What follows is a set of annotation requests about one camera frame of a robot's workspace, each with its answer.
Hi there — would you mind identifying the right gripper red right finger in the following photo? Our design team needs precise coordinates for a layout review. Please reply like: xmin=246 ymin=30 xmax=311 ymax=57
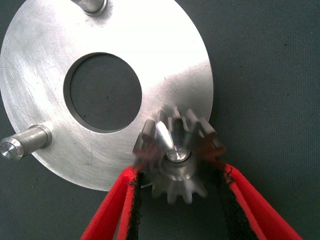
xmin=216 ymin=163 xmax=303 ymax=240

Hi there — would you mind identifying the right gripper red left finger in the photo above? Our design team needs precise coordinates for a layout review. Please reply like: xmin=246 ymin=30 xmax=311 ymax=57
xmin=79 ymin=166 xmax=145 ymax=240

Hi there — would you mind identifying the steel planetary gear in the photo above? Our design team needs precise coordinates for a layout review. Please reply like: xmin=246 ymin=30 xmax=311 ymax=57
xmin=132 ymin=106 xmax=227 ymax=206

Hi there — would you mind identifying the round metal carrier plate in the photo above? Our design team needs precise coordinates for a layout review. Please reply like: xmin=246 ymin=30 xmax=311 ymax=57
xmin=0 ymin=0 xmax=215 ymax=192

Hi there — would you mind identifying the dark grey table cloth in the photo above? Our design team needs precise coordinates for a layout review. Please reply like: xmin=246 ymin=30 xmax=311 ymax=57
xmin=0 ymin=0 xmax=320 ymax=240

